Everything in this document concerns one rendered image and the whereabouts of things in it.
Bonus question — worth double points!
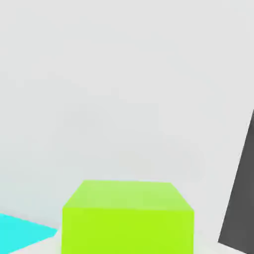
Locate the small lime green cube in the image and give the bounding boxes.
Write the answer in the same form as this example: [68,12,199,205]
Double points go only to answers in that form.
[61,179,195,254]

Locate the large cyan box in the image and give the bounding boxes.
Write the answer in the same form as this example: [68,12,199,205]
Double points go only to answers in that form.
[0,212,59,254]

